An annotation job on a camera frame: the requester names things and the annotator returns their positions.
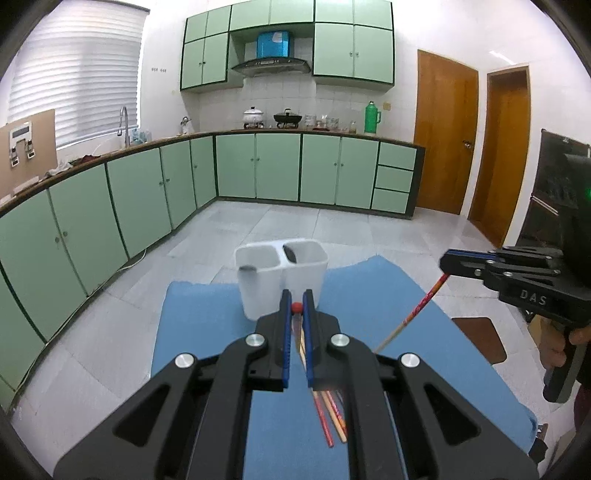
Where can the black spoon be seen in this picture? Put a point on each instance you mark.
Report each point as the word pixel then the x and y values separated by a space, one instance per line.
pixel 291 254

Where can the person's right hand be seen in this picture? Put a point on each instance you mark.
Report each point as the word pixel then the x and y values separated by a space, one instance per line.
pixel 551 346

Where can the blue hood chimney cover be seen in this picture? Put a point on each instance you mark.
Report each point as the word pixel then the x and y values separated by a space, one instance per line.
pixel 273 45

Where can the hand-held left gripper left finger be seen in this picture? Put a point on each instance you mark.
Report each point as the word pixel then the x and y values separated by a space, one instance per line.
pixel 287 341

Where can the blue table mat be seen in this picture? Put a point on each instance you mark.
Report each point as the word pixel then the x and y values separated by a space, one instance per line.
pixel 369 300

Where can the green wall cabinet unit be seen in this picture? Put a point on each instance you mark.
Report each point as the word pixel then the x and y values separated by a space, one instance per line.
pixel 337 50

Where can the red patterned wooden chopstick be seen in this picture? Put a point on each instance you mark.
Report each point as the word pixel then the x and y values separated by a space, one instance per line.
pixel 338 402
pixel 415 310
pixel 339 427

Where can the white cooking pot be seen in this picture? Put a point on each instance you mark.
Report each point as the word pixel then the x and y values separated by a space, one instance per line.
pixel 254 117

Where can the white window blind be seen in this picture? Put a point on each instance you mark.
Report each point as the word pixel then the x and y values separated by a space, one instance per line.
pixel 78 78

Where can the brown wooden door frame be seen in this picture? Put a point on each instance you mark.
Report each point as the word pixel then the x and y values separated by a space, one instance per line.
pixel 503 157

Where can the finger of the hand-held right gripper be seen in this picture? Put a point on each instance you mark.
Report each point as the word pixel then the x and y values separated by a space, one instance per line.
pixel 526 274
pixel 461 264

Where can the green base cabinet run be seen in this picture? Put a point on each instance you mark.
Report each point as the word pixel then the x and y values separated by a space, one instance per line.
pixel 138 203

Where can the white two-compartment utensil holder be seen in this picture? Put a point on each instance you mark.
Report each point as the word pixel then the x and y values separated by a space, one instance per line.
pixel 263 288

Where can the white device on board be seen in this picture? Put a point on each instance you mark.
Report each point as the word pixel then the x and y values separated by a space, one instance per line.
pixel 22 141

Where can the brown wooden stool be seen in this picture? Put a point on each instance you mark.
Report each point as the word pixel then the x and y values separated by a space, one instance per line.
pixel 480 339

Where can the row of glass jars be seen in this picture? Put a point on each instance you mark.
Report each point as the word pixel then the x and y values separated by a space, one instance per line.
pixel 323 123

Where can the green thermos flask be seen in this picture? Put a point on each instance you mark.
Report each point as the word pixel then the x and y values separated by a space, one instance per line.
pixel 371 120

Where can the range hood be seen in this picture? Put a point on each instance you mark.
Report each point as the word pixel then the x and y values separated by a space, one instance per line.
pixel 270 67

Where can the black wok with lid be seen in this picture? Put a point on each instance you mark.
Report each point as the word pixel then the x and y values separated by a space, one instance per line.
pixel 288 118

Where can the brown wooden door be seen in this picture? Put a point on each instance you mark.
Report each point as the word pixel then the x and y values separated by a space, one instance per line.
pixel 443 134

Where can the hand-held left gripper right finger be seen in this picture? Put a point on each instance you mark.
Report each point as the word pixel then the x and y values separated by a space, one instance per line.
pixel 308 341

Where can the cloths on counter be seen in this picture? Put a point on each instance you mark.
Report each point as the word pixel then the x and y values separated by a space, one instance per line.
pixel 74 165

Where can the kitchen faucet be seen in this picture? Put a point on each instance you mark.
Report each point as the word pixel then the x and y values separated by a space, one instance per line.
pixel 123 124

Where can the small metal kettle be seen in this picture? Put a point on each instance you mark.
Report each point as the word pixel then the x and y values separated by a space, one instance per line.
pixel 185 127

